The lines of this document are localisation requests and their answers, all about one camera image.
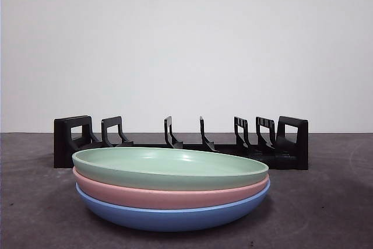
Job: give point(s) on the blue round plate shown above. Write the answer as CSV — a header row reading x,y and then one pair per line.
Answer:
x,y
175,220

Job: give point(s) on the green round plate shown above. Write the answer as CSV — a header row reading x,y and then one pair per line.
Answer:
x,y
163,170

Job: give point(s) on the pink round plate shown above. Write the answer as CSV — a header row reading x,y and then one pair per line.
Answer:
x,y
175,198

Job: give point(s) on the black plastic plate rack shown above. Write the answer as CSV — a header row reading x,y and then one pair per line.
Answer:
x,y
291,158

